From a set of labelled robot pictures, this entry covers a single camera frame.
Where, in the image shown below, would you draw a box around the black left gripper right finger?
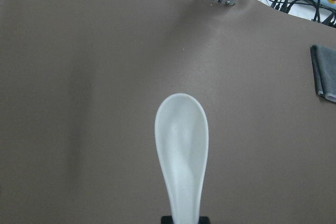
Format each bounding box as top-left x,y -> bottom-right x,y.
198,216 -> 210,224

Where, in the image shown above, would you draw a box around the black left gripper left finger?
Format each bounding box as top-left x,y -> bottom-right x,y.
160,216 -> 174,224

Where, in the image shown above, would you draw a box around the white ceramic spoon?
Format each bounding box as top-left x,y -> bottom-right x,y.
154,93 -> 209,223

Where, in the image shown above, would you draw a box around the grey folded cloth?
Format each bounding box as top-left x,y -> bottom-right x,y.
310,45 -> 335,103

